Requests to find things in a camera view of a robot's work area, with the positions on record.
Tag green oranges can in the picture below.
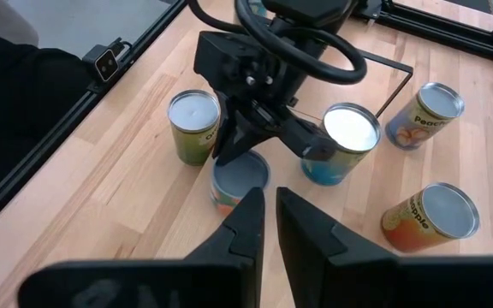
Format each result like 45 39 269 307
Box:
167 88 222 167

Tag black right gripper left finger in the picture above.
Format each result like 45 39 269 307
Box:
184 187 266 308

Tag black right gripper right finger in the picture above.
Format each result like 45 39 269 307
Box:
276 187 401 308

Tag peaches can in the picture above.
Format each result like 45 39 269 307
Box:
384 81 466 151

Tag small black table camera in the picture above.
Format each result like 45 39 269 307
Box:
81 37 124 83

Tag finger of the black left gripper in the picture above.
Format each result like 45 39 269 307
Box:
211 92 276 167
278 116 338 163

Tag black aluminium table frame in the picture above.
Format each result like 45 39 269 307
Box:
0 0 493 240

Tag wooden shelf with black frame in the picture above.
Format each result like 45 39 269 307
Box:
100 49 414 308

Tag short mandarin oranges can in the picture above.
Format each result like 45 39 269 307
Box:
210 149 272 216

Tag orange pineapple can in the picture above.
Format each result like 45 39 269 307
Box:
380 182 481 253

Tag tomatoes can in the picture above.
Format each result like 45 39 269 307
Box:
300 101 383 187

